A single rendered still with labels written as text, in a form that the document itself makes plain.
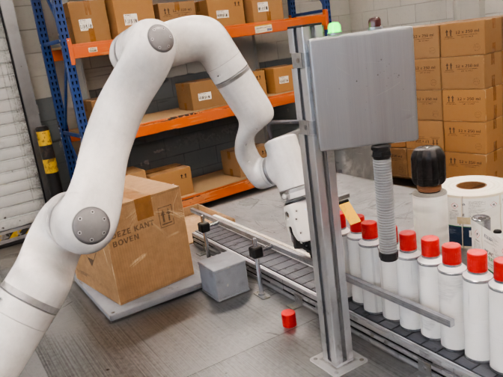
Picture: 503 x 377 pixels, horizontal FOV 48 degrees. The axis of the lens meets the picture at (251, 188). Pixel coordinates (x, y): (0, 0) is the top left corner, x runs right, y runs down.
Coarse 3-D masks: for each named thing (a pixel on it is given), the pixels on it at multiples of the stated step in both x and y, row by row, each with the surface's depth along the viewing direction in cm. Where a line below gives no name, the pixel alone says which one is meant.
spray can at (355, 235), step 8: (360, 216) 122; (352, 224) 122; (360, 224) 122; (352, 232) 123; (360, 232) 122; (352, 240) 122; (352, 248) 123; (352, 256) 124; (352, 264) 124; (352, 272) 125; (360, 272) 124; (352, 288) 127; (360, 288) 125; (360, 296) 125; (360, 304) 126
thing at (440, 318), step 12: (204, 216) 180; (228, 228) 167; (240, 228) 162; (264, 240) 150; (288, 252) 141; (312, 264) 133; (348, 276) 122; (372, 288) 116; (396, 300) 110; (408, 300) 108; (420, 312) 105; (432, 312) 103; (444, 324) 101
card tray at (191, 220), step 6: (198, 204) 226; (186, 210) 224; (204, 210) 222; (210, 210) 217; (186, 216) 224; (192, 216) 223; (198, 216) 222; (222, 216) 209; (228, 216) 205; (186, 222) 217; (192, 222) 216; (210, 222) 213; (186, 228) 210; (192, 228) 209; (192, 240) 196
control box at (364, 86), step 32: (384, 32) 91; (320, 64) 93; (352, 64) 92; (384, 64) 92; (320, 96) 94; (352, 96) 94; (384, 96) 93; (416, 96) 94; (320, 128) 95; (352, 128) 95; (384, 128) 95; (416, 128) 95
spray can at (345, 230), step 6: (342, 216) 125; (342, 222) 125; (342, 228) 126; (348, 228) 127; (342, 234) 125; (342, 240) 125; (348, 258) 127; (348, 264) 127; (348, 270) 128; (348, 288) 129; (348, 294) 129
